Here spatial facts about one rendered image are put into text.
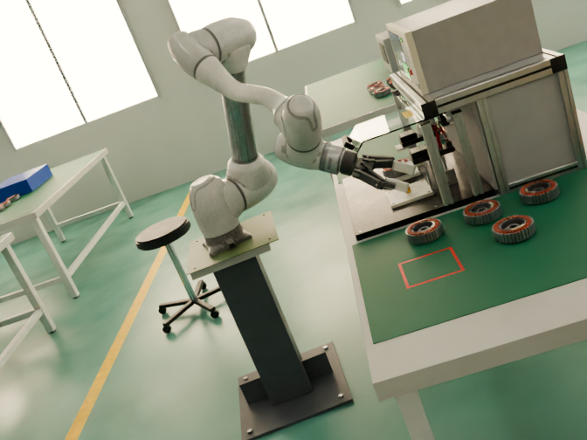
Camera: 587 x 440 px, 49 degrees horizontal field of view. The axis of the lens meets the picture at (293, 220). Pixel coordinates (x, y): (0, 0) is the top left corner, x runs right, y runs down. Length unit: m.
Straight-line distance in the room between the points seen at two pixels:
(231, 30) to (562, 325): 1.44
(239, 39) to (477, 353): 1.36
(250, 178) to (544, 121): 1.09
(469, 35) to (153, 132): 5.44
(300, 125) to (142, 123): 5.51
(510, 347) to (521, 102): 0.89
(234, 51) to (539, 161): 1.07
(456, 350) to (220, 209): 1.27
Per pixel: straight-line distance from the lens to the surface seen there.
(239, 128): 2.45
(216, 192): 2.46
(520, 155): 2.14
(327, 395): 2.77
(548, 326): 1.48
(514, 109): 2.10
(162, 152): 7.26
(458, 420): 2.46
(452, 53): 2.12
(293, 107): 1.78
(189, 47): 2.22
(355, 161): 1.94
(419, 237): 1.95
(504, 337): 1.47
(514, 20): 2.17
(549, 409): 2.43
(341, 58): 6.94
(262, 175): 2.55
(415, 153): 2.24
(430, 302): 1.66
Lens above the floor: 1.58
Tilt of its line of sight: 19 degrees down
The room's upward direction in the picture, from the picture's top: 21 degrees counter-clockwise
